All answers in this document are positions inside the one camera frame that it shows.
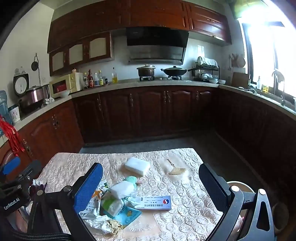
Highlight blue water jug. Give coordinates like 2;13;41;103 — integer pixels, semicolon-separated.
0;90;13;126

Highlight white printed wrapper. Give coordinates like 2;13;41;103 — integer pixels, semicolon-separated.
80;182;109;220

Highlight black wok with lid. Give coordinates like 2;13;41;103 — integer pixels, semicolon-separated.
161;66;197;77

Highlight crumpled white plastic bag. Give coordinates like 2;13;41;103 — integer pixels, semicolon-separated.
84;214;114;235

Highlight silver rice cooker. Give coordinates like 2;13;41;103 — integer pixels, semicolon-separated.
18;86;44;114

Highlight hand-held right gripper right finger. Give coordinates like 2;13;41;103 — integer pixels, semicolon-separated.
199;163;274;241

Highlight black range hood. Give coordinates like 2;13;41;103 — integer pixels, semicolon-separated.
126;27;189;65

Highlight light blue snack packet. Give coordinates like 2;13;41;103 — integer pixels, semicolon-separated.
116;205;142;229

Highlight brown round container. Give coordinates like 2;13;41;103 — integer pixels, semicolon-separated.
272;202;290;237

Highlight black dish rack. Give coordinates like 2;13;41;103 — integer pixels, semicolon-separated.
193;62;220;81

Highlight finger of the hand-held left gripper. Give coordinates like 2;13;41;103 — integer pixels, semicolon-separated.
13;160;42;184
0;157;21;177

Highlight red tassel ornament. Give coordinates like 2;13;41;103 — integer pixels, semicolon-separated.
0;115;26;158

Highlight cream microwave oven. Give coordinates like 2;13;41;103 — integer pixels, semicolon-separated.
49;72;83;98

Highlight small straw brush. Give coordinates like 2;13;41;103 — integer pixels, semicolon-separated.
166;159;186;175

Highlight hanging black pan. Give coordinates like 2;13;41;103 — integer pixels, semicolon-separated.
31;54;40;71

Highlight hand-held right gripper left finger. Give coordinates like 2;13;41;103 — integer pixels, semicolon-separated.
28;162;103;241

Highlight metal sink faucet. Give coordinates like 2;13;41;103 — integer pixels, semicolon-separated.
272;70;286;106

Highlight floral white mug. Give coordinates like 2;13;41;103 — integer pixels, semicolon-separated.
8;104;21;124

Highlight wooden wall cabinets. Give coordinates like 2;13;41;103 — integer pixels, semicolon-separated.
47;0;232;54

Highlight cream quilted tablecloth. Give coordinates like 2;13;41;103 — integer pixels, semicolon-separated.
23;148;243;241

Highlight small white foam block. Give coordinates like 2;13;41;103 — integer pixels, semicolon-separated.
109;180;136;200

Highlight crumpled brown tissue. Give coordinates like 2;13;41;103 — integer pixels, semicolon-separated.
105;219;123;234

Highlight large white foam block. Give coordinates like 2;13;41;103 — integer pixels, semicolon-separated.
125;157;151;176

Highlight kitchen window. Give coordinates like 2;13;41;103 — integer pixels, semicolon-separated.
240;0;296;98

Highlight gas stove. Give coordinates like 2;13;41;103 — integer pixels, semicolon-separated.
139;75;185;81

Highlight round dial kitchen scale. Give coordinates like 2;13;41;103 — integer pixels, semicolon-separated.
13;74;30;95

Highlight wooden cutting board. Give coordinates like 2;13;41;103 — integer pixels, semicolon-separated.
231;72;250;88

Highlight white rimmed bin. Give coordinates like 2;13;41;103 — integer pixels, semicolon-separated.
227;181;255;200

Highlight glass door wall cabinet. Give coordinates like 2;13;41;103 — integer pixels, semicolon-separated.
48;31;115;77

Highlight blue white medicine box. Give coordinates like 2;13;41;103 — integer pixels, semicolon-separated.
134;195;173;211

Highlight dark cooking pot with lid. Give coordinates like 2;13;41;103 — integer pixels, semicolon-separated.
136;64;156;78

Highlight hanging woven strainer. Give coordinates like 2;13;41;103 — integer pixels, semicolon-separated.
229;53;246;70

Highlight white cloth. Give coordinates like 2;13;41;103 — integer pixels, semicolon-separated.
196;56;218;67

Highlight green plush toy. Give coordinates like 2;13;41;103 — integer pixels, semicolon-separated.
124;176;144;186

